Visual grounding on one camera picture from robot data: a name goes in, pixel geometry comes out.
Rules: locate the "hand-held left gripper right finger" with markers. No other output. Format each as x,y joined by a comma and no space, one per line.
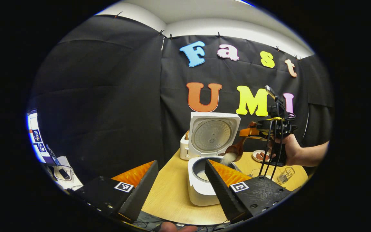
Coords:
222,193

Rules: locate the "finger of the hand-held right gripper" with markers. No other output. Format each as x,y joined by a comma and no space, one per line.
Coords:
249,132

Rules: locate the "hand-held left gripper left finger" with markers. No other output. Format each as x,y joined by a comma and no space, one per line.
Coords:
140,193

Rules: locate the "white rice cooker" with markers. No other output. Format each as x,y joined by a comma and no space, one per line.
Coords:
201,193

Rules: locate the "brown wooden spoon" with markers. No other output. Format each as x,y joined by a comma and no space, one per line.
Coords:
235,149

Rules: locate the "white round plate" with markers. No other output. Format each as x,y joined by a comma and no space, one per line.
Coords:
254,157

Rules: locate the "brown meat piece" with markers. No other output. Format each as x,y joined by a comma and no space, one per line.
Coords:
259,156
266,155

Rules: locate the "white toaster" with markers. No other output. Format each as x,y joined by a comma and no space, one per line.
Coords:
184,151

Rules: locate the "toast slice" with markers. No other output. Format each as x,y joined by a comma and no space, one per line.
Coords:
187,135

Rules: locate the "black phone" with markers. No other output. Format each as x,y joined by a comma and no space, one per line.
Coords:
64,174

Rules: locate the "black backdrop cloth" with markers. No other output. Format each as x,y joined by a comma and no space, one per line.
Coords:
108,106

